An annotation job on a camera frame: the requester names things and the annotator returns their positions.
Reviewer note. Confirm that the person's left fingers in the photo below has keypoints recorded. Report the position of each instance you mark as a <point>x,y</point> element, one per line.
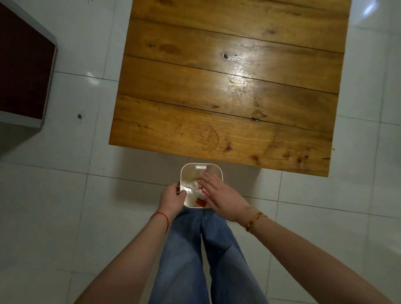
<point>179,189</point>

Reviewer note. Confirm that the crumpled white paper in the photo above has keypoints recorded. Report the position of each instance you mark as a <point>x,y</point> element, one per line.
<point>191,186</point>

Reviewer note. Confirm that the white plastic waste bin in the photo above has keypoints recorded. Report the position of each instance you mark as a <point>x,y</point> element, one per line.
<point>201,172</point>

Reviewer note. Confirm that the person's right fingers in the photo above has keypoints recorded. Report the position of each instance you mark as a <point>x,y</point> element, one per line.
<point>211,186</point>

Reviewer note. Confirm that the wooden plank table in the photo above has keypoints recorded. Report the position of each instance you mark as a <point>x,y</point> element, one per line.
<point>230,78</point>

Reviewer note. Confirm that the person's right hand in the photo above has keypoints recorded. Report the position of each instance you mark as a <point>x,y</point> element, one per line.
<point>225,201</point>

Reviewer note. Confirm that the blue jeans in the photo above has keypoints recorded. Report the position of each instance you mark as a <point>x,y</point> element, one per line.
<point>186,268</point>

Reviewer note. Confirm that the dark red white-framed cabinet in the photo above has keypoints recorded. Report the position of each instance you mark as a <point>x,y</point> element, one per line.
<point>12,56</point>

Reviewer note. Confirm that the red and white wrapper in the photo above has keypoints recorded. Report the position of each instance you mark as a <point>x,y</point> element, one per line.
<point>200,200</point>

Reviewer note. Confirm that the person's right forearm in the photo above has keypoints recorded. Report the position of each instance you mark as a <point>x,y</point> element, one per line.
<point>310,265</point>

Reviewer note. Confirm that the person's left forearm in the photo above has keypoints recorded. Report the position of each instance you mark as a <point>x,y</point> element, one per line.
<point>126,271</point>

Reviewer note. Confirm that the person's left hand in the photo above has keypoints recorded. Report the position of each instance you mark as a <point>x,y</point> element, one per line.
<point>169,200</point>

